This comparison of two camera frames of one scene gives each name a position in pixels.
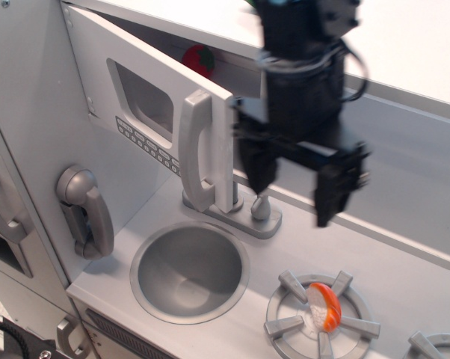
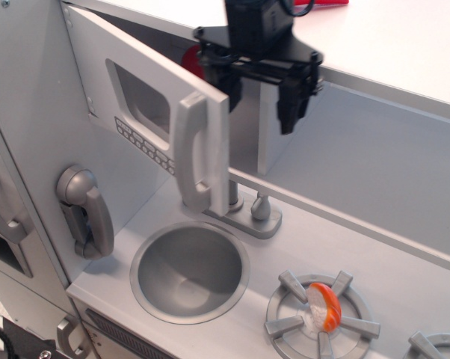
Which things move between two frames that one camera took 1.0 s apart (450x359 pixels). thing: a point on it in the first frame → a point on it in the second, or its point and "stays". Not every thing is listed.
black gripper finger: x=260 y=164 → x=229 y=83
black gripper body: x=304 y=115 → x=259 y=42
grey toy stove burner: x=295 y=335 stays
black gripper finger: x=335 y=183 → x=293 y=99
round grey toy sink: x=189 y=272 stays
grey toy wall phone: x=86 y=212 stays
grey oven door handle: x=63 y=330 stays
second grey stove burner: x=442 y=345 stays
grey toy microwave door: x=158 y=108 stays
